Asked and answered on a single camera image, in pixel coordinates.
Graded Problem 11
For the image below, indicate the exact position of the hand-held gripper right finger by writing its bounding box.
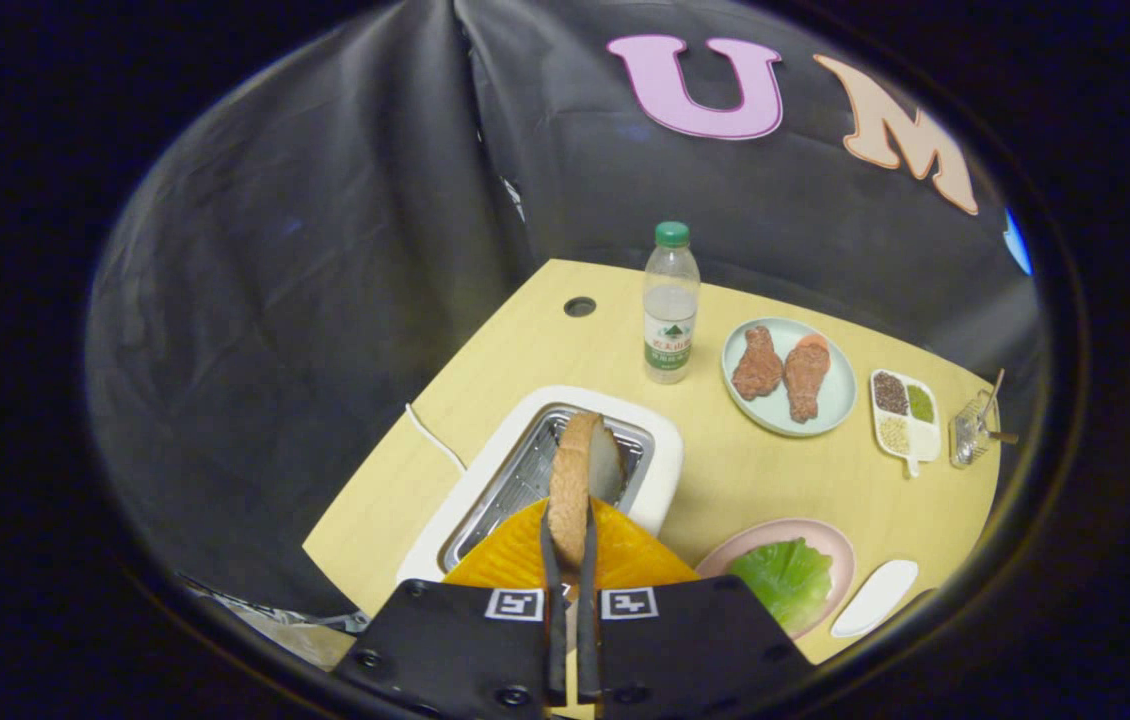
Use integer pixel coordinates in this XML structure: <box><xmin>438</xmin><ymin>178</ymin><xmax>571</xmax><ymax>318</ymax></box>
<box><xmin>577</xmin><ymin>497</ymin><xmax>816</xmax><ymax>720</ymax></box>

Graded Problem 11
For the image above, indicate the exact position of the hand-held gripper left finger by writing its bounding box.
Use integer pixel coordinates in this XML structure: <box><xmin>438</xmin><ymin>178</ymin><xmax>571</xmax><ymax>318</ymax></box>
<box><xmin>333</xmin><ymin>497</ymin><xmax>569</xmax><ymax>720</ymax></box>

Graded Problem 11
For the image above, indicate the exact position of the bread slice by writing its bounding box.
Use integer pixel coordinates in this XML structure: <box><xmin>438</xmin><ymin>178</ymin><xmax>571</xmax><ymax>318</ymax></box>
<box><xmin>547</xmin><ymin>411</ymin><xmax>629</xmax><ymax>571</ymax></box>

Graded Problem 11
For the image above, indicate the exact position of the white toaster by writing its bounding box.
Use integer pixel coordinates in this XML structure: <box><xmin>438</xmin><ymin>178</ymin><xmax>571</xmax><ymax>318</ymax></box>
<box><xmin>395</xmin><ymin>385</ymin><xmax>684</xmax><ymax>586</ymax></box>

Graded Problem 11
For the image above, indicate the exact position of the green lettuce leaf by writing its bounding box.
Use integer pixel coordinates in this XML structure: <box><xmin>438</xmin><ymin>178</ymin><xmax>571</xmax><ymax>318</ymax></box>
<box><xmin>728</xmin><ymin>537</ymin><xmax>834</xmax><ymax>633</ymax></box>

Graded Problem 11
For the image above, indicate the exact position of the pink plate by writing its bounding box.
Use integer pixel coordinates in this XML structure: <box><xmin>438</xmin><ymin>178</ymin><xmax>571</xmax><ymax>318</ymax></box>
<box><xmin>695</xmin><ymin>517</ymin><xmax>857</xmax><ymax>641</ymax></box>

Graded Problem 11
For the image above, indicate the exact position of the small white dish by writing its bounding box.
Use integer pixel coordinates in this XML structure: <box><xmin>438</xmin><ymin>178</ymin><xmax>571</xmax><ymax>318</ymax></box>
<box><xmin>830</xmin><ymin>559</ymin><xmax>920</xmax><ymax>639</ymax></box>

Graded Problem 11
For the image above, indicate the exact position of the dark brown chicken drumstick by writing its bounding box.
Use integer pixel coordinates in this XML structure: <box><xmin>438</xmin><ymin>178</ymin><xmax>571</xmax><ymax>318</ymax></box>
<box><xmin>731</xmin><ymin>325</ymin><xmax>785</xmax><ymax>402</ymax></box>

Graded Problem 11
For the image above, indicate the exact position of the reddish chicken drumstick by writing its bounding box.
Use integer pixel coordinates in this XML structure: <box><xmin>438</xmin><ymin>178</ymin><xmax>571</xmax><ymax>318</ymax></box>
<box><xmin>783</xmin><ymin>333</ymin><xmax>832</xmax><ymax>424</ymax></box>

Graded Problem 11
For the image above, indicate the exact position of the clear plastic water bottle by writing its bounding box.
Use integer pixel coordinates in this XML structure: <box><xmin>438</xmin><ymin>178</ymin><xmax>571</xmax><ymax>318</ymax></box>
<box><xmin>642</xmin><ymin>221</ymin><xmax>702</xmax><ymax>385</ymax></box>

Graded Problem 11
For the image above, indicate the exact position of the light blue plate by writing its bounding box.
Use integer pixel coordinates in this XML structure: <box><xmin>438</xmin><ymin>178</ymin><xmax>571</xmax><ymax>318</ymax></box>
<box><xmin>721</xmin><ymin>317</ymin><xmax>859</xmax><ymax>438</ymax></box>

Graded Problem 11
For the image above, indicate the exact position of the white divided seasoning dish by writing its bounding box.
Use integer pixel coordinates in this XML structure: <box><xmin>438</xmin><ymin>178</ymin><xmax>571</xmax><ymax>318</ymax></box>
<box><xmin>869</xmin><ymin>368</ymin><xmax>943</xmax><ymax>479</ymax></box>

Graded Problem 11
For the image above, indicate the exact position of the small glass jar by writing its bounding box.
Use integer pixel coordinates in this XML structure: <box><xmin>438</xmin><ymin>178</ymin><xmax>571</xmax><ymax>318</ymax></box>
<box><xmin>948</xmin><ymin>388</ymin><xmax>1001</xmax><ymax>469</ymax></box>

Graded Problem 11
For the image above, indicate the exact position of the small spoon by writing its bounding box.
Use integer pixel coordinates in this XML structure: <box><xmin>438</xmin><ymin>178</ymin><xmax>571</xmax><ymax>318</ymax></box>
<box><xmin>975</xmin><ymin>368</ymin><xmax>1008</xmax><ymax>431</ymax></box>

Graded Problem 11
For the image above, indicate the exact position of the white power cable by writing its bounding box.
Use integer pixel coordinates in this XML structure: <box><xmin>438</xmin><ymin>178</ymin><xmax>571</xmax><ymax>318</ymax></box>
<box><xmin>405</xmin><ymin>403</ymin><xmax>468</xmax><ymax>473</ymax></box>

